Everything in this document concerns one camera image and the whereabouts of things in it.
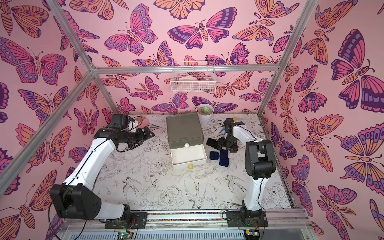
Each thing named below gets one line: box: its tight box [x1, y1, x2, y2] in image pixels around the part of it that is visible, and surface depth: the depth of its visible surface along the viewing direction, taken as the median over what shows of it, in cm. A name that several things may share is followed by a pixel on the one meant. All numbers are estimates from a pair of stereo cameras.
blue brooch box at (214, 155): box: [209, 151, 219, 160], surface depth 97 cm
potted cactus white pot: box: [196, 103, 214, 124], surface depth 111 cm
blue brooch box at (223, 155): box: [219, 149, 230, 162], surface depth 97 cm
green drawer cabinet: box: [166, 113, 207, 169], surface depth 85 cm
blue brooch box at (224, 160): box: [219, 154, 230, 167], surface depth 96 cm
